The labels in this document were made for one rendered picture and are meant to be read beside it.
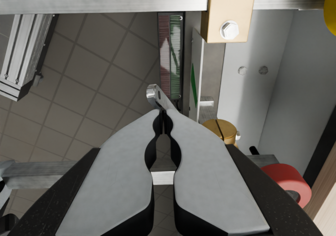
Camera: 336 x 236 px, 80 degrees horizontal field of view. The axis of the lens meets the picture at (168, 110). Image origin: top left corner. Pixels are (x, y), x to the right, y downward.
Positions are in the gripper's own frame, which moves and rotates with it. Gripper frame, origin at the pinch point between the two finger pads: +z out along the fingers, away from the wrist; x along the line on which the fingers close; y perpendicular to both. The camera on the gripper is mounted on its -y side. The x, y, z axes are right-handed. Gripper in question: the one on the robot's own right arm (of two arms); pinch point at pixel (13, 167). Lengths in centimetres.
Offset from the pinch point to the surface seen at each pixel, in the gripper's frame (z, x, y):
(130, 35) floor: 83, -7, -9
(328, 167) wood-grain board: -5.5, -3.6, -49.0
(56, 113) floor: 83, 38, 41
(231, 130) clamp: -2.6, -8.5, -35.4
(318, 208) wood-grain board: -7.2, 3.2, -49.0
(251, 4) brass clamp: -0.6, -24.1, -36.0
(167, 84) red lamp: 12.4, -9.2, -26.7
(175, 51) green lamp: 12.5, -15.8, -28.3
